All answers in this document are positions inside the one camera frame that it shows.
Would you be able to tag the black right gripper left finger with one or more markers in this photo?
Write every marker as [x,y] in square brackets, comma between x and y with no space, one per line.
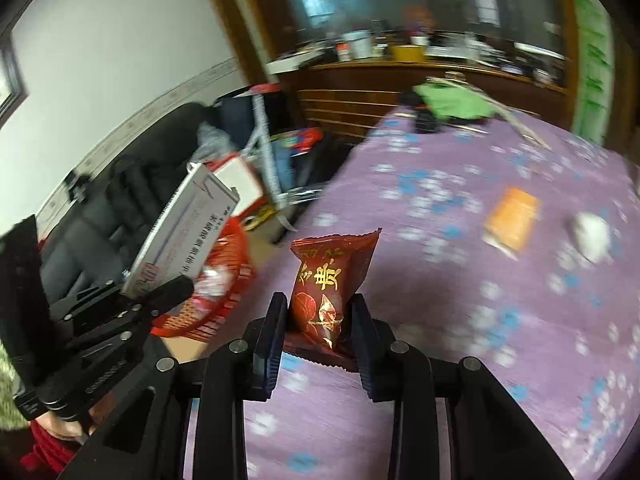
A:
[189,417]

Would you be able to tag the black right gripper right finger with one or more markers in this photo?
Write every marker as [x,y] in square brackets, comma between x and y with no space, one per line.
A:
[451,420]

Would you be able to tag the red snack packet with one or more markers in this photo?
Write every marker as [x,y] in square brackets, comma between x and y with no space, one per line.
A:
[331,270]

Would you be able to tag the white long medicine box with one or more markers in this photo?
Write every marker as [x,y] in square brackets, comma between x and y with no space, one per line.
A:
[184,233]

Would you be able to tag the orange medicine box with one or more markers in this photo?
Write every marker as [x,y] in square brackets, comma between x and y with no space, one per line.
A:
[511,222]

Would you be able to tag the white tissue ball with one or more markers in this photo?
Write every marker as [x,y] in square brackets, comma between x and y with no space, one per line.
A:
[592,236]

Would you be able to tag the person's hand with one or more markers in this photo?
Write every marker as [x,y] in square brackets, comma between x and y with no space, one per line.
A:
[69,431]

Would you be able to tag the black sofa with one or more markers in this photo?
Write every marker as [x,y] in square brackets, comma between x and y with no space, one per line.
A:
[101,235]

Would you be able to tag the red plastic mesh basket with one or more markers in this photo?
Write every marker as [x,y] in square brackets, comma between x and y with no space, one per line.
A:
[217,290]

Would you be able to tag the purple floral tablecloth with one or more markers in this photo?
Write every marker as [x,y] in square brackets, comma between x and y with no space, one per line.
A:
[559,332]

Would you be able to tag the red framed white box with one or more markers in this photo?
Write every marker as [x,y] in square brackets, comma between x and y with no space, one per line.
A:
[235,172]

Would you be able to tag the clear plastic bag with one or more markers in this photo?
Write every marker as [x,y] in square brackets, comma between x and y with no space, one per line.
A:
[213,144]

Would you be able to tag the colorful toy bag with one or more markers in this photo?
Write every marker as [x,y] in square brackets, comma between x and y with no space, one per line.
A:
[294,153]

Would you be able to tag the dark blue shopping bag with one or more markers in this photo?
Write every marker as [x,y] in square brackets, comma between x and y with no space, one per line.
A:
[235,116]

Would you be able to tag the black pouch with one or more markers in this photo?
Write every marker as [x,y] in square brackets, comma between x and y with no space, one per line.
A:
[425,122]

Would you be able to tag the white flat box on counter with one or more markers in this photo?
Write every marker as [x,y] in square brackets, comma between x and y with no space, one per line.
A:
[294,61]

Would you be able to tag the green cloth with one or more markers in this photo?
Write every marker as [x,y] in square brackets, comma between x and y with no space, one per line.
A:
[454,102]

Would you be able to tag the white plastic jar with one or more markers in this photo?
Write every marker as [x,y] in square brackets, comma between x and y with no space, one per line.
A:
[359,44]

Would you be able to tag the yellow tin container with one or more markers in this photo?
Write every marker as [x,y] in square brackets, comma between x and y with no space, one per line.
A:
[407,53]

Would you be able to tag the wooden glass cabinet partition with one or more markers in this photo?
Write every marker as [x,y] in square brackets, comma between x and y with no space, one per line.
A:
[554,59]

